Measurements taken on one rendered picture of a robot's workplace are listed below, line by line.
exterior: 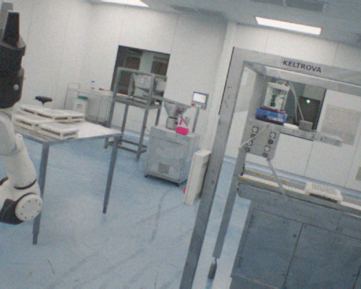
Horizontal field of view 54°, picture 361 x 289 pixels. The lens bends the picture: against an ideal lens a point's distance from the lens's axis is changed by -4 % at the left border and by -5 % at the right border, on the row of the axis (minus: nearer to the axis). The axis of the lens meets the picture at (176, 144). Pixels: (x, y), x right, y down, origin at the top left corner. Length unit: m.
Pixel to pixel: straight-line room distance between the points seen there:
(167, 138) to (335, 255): 3.23
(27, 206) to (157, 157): 4.42
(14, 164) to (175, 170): 4.41
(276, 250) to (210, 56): 5.86
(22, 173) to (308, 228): 2.07
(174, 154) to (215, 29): 3.63
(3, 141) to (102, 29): 8.27
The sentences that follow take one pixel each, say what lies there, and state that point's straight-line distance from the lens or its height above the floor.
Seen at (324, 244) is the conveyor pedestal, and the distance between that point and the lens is 2.70.
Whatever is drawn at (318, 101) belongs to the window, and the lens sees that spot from 7.75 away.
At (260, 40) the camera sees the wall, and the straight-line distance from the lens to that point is 7.87.
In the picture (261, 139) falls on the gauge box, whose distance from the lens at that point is 2.46.
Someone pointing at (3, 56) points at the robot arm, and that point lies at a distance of 0.79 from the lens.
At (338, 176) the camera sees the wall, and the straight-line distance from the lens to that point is 7.92.
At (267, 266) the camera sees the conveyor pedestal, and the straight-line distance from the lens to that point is 2.78.
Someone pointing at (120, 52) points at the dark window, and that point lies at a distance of 8.79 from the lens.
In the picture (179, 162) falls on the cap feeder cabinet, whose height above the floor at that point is 0.36.
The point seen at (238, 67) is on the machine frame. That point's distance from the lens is 1.82.
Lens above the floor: 1.56
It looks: 11 degrees down
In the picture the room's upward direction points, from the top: 12 degrees clockwise
